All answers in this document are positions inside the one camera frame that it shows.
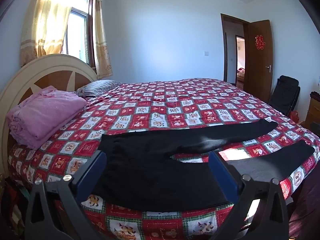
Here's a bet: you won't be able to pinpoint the black chair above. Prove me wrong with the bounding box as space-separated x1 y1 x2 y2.
269 75 300 117

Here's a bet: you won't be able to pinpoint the cream and wood headboard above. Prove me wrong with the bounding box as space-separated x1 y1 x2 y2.
0 54 98 178

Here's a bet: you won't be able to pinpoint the brown door frame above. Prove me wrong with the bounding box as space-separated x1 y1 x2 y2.
220 13 250 85

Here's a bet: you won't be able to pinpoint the black pants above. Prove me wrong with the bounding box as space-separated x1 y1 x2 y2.
94 119 315 212

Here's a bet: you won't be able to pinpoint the red printed quilt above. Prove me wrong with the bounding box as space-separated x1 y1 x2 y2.
7 78 320 240

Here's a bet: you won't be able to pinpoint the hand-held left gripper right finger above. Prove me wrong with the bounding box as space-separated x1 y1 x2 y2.
209 151 297 240

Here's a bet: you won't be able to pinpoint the wooden cabinet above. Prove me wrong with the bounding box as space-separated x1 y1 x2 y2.
301 91 320 135

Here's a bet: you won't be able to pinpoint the red paper door decoration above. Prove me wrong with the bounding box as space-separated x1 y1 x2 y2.
254 35 266 50

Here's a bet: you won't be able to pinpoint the brown wooden door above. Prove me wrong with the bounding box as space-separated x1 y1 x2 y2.
246 19 273 103

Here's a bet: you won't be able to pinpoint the pile of clothes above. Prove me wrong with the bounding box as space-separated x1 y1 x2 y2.
0 175 33 240

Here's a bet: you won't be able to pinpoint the window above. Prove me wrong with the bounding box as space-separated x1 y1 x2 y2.
62 0 94 67

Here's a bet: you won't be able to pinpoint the striped pillow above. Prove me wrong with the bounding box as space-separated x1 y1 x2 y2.
76 80 122 97

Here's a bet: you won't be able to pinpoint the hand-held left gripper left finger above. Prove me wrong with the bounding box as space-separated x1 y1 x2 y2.
25 151 108 240

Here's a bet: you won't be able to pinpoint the wide yellow curtain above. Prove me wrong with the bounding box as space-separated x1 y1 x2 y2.
20 0 80 68

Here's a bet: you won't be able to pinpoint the narrow yellow curtain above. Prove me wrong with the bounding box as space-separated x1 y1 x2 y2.
92 0 113 79

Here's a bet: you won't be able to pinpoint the folded pink blanket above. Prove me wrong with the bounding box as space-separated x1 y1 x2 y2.
6 86 87 150

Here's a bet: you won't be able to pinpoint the dark red cloth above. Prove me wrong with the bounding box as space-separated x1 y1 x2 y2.
287 172 320 240

